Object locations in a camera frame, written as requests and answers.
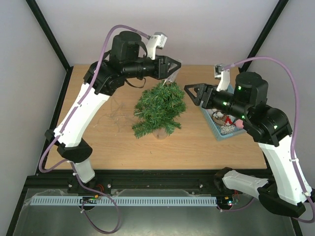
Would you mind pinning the red reindeer ornament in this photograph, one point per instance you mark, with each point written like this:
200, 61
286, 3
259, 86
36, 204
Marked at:
228, 121

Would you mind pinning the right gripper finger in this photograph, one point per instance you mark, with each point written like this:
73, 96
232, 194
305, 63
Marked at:
195, 94
194, 86

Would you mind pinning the light blue cable duct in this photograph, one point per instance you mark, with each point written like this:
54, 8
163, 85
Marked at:
125, 201

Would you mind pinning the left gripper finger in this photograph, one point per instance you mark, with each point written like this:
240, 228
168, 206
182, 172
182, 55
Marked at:
172, 62
173, 70

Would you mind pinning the pink pompom ornament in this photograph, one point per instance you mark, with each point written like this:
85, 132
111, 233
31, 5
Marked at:
239, 124

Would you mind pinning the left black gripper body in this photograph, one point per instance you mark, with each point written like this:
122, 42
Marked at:
160, 72

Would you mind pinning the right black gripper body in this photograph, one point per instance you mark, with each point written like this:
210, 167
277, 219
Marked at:
205, 94

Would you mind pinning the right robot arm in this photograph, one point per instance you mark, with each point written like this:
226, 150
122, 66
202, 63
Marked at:
288, 190

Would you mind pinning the light blue plastic basket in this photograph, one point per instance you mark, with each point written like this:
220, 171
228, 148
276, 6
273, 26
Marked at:
217, 119

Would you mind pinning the small green christmas tree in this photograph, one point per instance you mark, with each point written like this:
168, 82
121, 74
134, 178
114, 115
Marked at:
158, 108

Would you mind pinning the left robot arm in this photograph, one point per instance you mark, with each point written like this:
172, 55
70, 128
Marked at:
129, 57

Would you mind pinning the black aluminium frame rail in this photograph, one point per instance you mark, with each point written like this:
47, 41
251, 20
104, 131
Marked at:
199, 181

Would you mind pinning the white snowflake ornament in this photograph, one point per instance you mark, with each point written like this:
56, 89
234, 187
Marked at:
227, 129

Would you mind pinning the clear string lights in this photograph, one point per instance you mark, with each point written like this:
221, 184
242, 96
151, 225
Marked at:
117, 117

